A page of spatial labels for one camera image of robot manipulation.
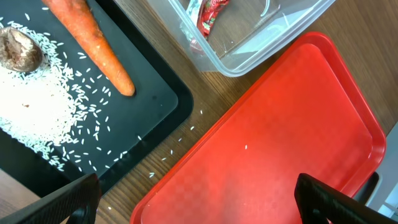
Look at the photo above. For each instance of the orange carrot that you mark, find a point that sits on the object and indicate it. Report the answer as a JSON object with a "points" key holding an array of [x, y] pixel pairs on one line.
{"points": [[77, 18]]}

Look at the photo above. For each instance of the black plastic tray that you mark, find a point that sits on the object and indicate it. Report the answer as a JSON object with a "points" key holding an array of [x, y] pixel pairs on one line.
{"points": [[125, 129]]}

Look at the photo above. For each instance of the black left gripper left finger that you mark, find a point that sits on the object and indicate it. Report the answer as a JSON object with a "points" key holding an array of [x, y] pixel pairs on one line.
{"points": [[76, 202]]}

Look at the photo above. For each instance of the brown food scrap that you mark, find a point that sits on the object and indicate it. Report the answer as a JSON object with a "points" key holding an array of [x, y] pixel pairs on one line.
{"points": [[19, 52]]}

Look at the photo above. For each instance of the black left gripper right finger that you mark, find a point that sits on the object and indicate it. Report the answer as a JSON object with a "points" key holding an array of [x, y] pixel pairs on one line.
{"points": [[317, 202]]}

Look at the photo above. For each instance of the grey dishwasher rack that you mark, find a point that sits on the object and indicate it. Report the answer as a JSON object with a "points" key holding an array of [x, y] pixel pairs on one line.
{"points": [[380, 191]]}

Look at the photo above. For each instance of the red serving tray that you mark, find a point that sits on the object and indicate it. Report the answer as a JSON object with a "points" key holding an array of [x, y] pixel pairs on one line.
{"points": [[306, 114]]}

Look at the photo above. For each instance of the clear plastic bin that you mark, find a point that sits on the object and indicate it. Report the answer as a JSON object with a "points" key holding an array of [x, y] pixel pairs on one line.
{"points": [[245, 33]]}

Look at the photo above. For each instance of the pile of white rice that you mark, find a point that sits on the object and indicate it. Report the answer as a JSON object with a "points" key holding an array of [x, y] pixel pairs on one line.
{"points": [[61, 111]]}

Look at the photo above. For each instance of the red snack wrapper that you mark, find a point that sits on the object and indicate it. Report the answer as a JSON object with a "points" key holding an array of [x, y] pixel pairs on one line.
{"points": [[203, 14]]}

